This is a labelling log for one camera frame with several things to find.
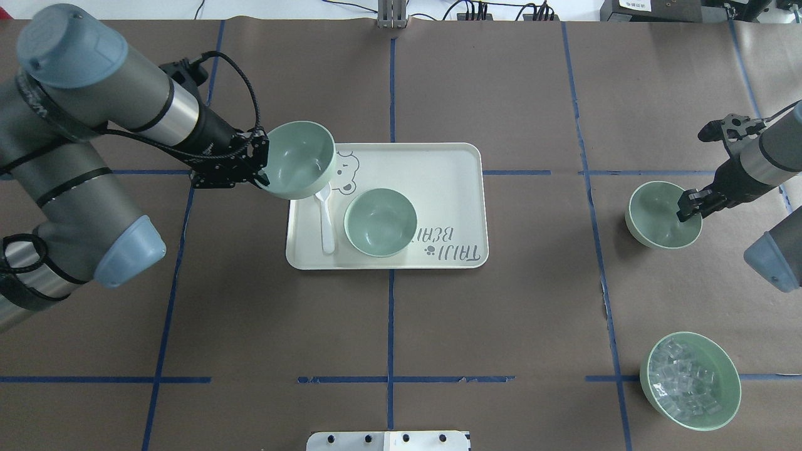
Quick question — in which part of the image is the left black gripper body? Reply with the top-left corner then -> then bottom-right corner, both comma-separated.
190,129 -> 269,189

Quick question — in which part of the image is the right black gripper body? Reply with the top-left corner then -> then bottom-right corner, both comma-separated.
685,157 -> 763,211

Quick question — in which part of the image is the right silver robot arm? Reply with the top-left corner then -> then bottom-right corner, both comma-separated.
676,101 -> 801,293

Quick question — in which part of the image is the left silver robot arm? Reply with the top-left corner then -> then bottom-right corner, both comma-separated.
1,4 -> 270,331

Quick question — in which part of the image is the white plastic spoon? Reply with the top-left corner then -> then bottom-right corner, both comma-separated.
315,184 -> 336,255

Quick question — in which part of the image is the green bowl on tray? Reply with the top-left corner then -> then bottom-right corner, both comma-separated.
343,188 -> 418,259

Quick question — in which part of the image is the green bowl with ice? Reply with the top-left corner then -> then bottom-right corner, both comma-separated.
639,331 -> 742,432

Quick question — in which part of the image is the cream bear tray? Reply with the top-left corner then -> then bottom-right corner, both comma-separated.
286,143 -> 489,269

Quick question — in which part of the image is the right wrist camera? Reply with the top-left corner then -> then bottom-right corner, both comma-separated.
698,113 -> 766,143

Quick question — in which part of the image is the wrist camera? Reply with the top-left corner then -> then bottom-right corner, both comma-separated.
159,59 -> 209,97
698,113 -> 766,143

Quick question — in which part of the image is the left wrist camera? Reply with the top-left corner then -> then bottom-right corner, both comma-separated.
159,59 -> 209,97

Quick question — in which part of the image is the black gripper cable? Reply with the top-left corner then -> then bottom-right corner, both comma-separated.
107,51 -> 264,157

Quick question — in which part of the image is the aluminium frame post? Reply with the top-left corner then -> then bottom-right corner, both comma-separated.
377,0 -> 409,29

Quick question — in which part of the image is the white pedestal column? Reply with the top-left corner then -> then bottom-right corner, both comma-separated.
306,429 -> 472,450

